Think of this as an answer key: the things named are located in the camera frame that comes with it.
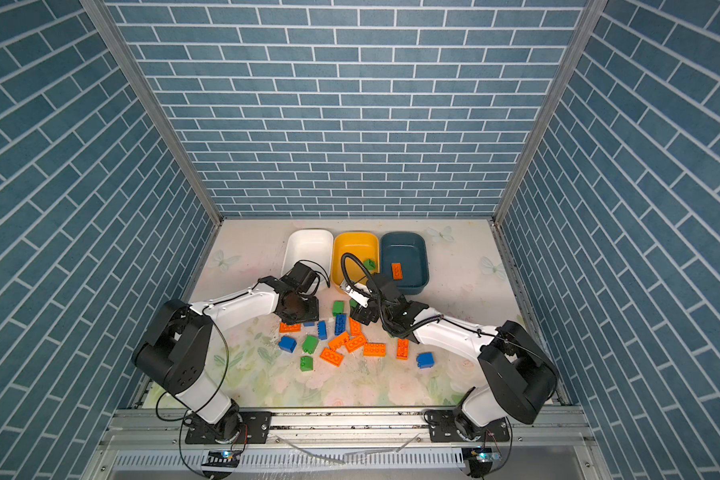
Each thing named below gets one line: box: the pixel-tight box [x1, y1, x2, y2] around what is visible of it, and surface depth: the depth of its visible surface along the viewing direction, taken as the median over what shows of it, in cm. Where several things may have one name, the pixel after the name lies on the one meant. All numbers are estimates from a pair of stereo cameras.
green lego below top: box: [332, 300, 345, 317], surface depth 98 cm
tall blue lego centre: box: [334, 313, 347, 336], surface depth 93 cm
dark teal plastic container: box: [379, 231, 429, 295], surface depth 110 cm
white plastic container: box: [281, 228, 334, 288], surface depth 110 cm
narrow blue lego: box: [317, 320, 327, 341], surface depth 91 cm
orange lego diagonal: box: [328, 331, 350, 351], surface depth 88 cm
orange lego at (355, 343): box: [344, 335, 367, 353], surface depth 89 cm
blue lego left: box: [278, 335, 297, 353], surface depth 88 cm
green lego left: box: [302, 334, 319, 354], surface depth 91 cm
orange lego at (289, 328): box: [279, 322, 301, 333], surface depth 93 cm
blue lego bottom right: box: [416, 352, 435, 369], surface depth 86 cm
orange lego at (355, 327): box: [348, 316, 361, 337], surface depth 93 cm
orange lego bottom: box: [320, 347, 344, 367], surface depth 87 cm
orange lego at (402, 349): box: [396, 338, 409, 360], surface depth 88 cm
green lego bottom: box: [299, 356, 314, 372], surface depth 84 cm
